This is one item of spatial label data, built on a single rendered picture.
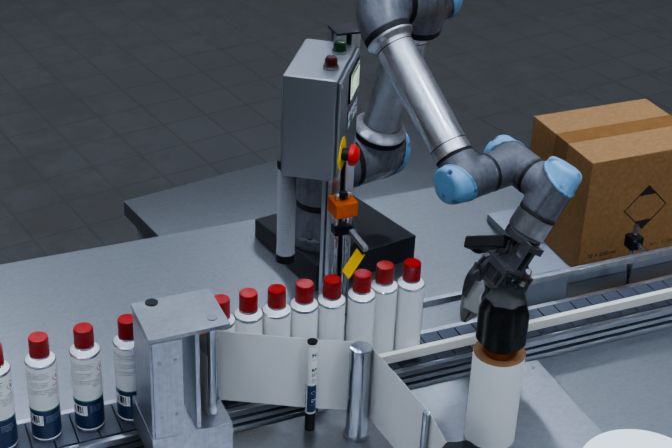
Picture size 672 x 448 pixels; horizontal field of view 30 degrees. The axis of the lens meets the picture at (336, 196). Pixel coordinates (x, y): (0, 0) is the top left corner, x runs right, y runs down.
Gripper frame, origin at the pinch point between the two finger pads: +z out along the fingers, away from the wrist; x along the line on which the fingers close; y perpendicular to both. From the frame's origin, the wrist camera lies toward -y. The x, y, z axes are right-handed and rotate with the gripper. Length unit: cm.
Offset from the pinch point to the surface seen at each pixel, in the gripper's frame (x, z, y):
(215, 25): 110, 44, -382
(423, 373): -5.8, 12.1, 5.5
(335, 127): -48, -25, 1
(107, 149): 39, 85, -268
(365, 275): -27.2, -1.6, 1.9
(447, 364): -2.3, 8.6, 6.0
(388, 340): -14.9, 9.0, 2.4
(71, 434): -64, 44, 2
